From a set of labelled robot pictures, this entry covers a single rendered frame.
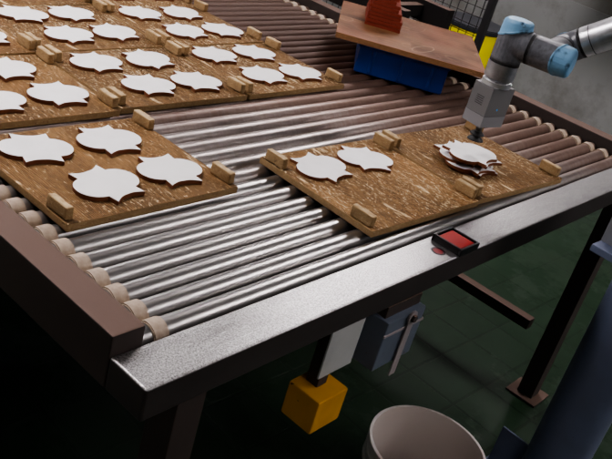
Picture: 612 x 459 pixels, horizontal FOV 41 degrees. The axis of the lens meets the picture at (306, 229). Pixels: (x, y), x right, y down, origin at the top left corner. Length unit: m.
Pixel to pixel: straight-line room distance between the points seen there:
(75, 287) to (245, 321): 0.27
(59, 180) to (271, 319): 0.50
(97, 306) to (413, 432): 1.22
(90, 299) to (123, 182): 0.40
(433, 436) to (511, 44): 1.02
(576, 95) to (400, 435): 4.14
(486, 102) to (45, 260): 1.19
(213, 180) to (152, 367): 0.61
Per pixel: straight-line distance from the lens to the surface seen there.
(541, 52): 2.06
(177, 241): 1.52
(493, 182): 2.17
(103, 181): 1.61
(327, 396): 1.60
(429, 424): 2.26
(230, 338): 1.30
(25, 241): 1.38
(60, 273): 1.32
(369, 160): 2.01
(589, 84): 6.03
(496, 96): 2.11
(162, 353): 1.24
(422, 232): 1.81
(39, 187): 1.58
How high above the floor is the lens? 1.67
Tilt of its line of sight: 27 degrees down
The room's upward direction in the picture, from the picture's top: 16 degrees clockwise
